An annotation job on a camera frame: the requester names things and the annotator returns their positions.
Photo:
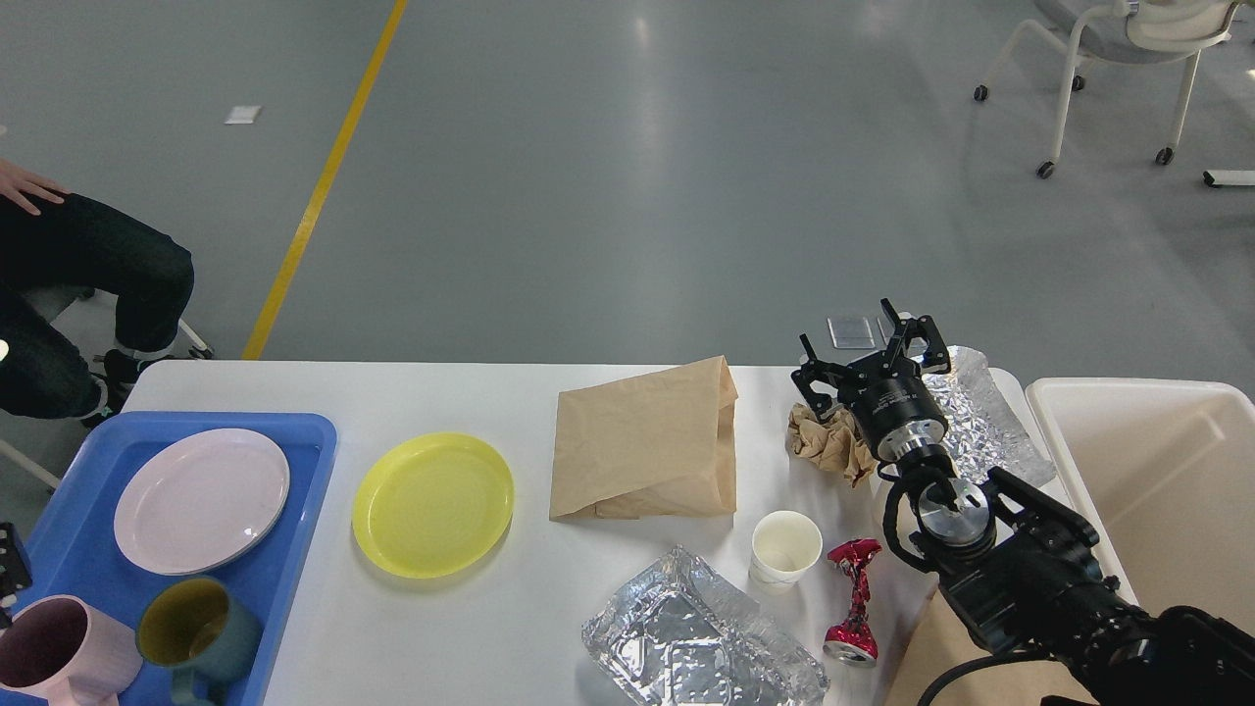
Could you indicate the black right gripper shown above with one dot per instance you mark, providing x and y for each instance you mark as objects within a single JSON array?
[{"x": 886, "y": 394}]

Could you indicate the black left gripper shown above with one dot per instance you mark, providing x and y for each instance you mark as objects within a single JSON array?
[{"x": 15, "y": 572}]

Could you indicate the pink mug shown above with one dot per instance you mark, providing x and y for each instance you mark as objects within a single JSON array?
[{"x": 66, "y": 652}]

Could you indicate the yellow plastic plate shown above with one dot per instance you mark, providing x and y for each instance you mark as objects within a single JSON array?
[{"x": 433, "y": 505}]

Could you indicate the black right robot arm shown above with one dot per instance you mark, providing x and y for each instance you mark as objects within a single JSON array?
[{"x": 1014, "y": 564}]

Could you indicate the brown paper bag under arm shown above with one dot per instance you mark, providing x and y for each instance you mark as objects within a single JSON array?
[{"x": 940, "y": 642}]

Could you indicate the person's left hand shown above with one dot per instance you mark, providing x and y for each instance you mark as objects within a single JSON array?
[{"x": 25, "y": 188}]

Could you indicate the floor socket plate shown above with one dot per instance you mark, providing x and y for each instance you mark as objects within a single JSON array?
[{"x": 852, "y": 333}]

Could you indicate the blue plastic tray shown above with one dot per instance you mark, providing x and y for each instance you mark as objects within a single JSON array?
[{"x": 73, "y": 548}]

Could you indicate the crumpled brown paper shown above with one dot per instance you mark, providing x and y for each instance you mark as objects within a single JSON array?
[{"x": 835, "y": 446}]

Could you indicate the crumpled foil sheet right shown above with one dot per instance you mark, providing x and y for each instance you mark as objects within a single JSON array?
[{"x": 983, "y": 432}]

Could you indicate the white paper cup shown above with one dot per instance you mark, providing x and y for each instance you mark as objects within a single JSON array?
[{"x": 784, "y": 546}]

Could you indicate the teal mug yellow inside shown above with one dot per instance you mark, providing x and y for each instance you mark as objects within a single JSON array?
[{"x": 203, "y": 635}]

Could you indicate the brown paper bag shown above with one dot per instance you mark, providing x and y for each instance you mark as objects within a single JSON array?
[{"x": 653, "y": 445}]

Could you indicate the crushed red can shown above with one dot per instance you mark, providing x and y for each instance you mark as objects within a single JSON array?
[{"x": 852, "y": 641}]

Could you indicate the beige plastic bin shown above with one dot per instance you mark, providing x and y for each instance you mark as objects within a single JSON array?
[{"x": 1164, "y": 469}]

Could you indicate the foil tray front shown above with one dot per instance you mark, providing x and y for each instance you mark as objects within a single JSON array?
[{"x": 679, "y": 633}]

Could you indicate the person in black clothes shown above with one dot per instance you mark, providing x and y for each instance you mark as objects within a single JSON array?
[{"x": 85, "y": 243}]

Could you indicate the yellow floor tape line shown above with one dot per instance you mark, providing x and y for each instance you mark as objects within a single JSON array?
[{"x": 265, "y": 322}]

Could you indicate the white office chair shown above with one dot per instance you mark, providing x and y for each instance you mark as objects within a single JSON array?
[{"x": 1120, "y": 33}]

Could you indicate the white chair leg right edge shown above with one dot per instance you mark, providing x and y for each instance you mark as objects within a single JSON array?
[{"x": 1229, "y": 178}]

